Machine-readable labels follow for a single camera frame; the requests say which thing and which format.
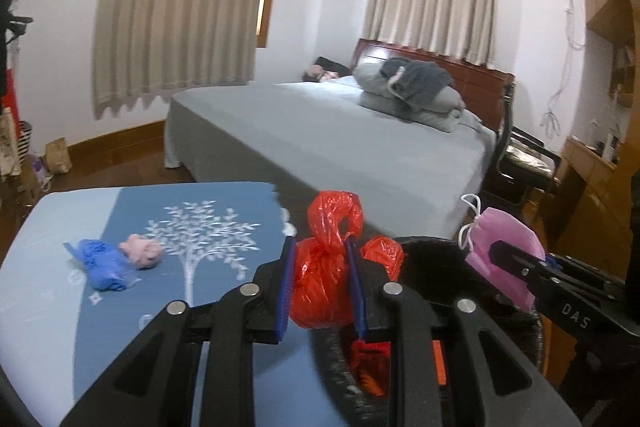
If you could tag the brown paper bag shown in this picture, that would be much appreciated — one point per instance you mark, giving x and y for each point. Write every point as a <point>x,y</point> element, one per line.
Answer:
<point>57,157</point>

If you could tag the beige tote bag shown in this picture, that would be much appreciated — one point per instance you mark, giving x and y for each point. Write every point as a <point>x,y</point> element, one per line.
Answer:
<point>10,163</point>

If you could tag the blue plastic bag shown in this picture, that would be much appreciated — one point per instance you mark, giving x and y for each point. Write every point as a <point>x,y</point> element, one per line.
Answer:
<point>107,269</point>

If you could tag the pink face mask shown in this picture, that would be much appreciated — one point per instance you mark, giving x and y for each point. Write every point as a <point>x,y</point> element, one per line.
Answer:
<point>491,225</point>

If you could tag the dark grey towel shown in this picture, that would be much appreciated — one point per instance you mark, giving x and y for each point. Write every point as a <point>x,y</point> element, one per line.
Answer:
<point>421,85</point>

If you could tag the red hanging garment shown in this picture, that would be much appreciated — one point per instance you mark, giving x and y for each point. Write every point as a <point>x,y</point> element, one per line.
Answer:
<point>9,100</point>

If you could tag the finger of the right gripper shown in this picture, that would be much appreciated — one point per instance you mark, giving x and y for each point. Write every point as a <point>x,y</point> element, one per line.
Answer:
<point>532,271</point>
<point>582,279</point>

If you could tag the folded grey quilt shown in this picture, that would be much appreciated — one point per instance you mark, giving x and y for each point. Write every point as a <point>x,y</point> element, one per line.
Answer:
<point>374,95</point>

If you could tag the wooden desk cabinet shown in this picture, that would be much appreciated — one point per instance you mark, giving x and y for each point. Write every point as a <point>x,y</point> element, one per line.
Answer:
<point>587,216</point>

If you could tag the wooden coat rack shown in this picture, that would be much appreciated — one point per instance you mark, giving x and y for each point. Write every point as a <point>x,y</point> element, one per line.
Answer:
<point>12,27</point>

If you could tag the red plastic bag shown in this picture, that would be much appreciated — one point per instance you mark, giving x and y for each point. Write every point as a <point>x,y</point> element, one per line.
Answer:
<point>339,282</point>

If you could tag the red cloth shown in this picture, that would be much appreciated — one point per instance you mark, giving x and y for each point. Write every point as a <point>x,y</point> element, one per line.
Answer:
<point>369,364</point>

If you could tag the blue tree-print tablecloth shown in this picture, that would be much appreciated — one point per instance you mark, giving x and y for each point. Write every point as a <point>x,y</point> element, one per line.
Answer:
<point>58,334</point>

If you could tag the left beige curtain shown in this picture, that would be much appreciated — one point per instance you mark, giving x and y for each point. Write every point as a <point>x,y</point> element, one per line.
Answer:
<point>145,47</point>

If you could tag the black office chair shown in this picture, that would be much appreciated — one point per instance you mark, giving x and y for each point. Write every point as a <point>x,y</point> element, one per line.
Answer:
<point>520,163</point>

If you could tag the red wooden headboard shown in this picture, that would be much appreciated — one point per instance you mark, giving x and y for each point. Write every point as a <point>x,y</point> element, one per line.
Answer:
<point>482,89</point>

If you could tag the black-lined trash bin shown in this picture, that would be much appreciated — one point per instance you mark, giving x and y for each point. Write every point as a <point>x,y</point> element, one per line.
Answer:
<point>436,269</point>

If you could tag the black bag beside bed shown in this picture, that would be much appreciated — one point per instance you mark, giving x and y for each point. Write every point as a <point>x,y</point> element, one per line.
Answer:
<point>323,70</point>

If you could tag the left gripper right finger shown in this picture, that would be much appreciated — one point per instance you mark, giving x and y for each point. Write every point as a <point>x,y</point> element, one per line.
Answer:
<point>449,365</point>

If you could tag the pink crumpled tissue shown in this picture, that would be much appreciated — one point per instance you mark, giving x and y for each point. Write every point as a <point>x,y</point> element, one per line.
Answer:
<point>143,253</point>

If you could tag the bed with grey sheet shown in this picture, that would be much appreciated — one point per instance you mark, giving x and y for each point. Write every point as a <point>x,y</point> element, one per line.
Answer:
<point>305,138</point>

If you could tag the striped bag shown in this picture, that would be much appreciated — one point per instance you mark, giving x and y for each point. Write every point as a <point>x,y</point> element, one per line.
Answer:
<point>23,142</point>

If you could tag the orange foam net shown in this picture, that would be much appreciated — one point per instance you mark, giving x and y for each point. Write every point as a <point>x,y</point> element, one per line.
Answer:
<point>440,367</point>

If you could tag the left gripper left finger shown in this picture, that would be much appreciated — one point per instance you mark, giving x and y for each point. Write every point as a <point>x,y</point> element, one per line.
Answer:
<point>194,365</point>

